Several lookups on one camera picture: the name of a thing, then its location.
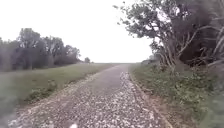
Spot small lone tree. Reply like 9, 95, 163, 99
84, 56, 92, 64

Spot grey gravel path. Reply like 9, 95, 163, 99
7, 63, 174, 128

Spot grass verge with weeds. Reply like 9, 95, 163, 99
128, 61, 224, 128

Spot grass field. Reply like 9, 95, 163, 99
0, 62, 118, 118

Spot row of trees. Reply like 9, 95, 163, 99
0, 27, 82, 72

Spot leaning trees with pale trunks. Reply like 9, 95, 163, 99
112, 0, 224, 70

